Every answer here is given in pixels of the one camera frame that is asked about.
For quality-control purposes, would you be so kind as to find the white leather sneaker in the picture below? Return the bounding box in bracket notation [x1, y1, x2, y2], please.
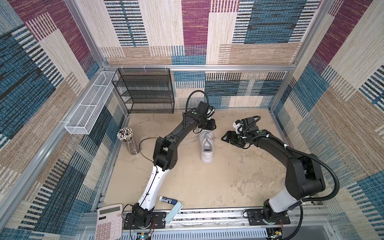
[199, 130, 214, 164]

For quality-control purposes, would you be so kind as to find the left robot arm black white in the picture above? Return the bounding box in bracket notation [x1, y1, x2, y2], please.
[132, 102, 216, 227]

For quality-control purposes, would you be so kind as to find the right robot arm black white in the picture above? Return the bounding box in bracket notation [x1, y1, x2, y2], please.
[221, 116, 326, 224]

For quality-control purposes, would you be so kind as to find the cup of coloured pencils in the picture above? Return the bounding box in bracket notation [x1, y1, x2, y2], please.
[117, 128, 140, 155]

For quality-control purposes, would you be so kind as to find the blue white glue stick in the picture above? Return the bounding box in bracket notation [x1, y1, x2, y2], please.
[159, 196, 178, 205]

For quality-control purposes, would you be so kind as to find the light blue eraser block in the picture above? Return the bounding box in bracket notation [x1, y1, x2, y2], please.
[165, 202, 183, 223]

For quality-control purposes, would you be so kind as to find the pink desk calculator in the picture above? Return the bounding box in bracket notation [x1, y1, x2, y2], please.
[95, 204, 123, 240]

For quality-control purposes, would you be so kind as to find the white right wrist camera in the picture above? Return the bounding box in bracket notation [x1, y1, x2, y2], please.
[233, 120, 243, 134]

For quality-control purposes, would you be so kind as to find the thin black left cable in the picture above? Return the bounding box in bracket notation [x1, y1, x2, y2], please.
[121, 137, 160, 240]

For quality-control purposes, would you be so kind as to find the black wire mesh shelf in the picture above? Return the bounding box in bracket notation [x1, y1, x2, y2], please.
[112, 68, 175, 114]

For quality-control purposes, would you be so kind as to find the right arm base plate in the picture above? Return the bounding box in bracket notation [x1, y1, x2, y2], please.
[243, 209, 291, 226]

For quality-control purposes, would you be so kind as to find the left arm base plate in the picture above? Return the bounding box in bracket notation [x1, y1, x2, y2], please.
[123, 212, 167, 230]

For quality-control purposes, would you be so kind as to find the black corrugated right cable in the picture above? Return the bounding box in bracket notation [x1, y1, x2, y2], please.
[284, 145, 340, 240]

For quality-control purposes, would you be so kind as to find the white wire mesh basket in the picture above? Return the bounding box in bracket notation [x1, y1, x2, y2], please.
[65, 72, 115, 135]

